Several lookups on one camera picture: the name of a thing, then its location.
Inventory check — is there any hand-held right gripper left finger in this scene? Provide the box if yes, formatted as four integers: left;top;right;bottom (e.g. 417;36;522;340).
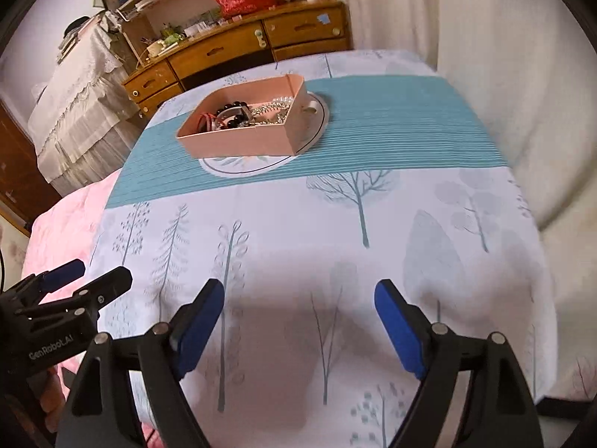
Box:
56;278;226;448

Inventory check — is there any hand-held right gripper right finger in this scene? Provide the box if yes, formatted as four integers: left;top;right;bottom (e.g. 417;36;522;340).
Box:
374;279;546;448

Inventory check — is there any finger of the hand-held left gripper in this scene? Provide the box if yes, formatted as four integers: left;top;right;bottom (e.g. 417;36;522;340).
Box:
9;259;87;309
28;266;134;324

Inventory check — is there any pink cardboard box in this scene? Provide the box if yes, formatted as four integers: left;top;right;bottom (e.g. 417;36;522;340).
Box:
176;74;322;159

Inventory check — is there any black bead bracelet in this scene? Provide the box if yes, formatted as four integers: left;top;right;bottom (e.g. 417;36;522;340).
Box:
215;99;250;129

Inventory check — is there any person's left hand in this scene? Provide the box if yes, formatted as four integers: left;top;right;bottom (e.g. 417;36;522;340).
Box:
37;371;67;426

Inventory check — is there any pink blanket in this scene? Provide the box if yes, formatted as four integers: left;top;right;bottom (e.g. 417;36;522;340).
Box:
21;168;154;448

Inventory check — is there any brown wooden door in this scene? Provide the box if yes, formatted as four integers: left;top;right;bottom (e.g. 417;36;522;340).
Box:
0;103;61;234

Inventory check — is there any tree print tablecloth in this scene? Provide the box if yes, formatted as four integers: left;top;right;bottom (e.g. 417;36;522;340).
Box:
88;49;560;448

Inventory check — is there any beige lace cover cloth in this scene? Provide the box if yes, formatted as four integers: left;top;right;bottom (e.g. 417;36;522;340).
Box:
27;12;145;197

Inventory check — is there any wooden desk with shelves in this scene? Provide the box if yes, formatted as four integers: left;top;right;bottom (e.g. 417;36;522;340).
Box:
91;0;353;119

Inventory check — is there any cream patterned curtain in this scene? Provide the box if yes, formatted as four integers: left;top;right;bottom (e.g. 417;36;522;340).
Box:
322;0;597;402

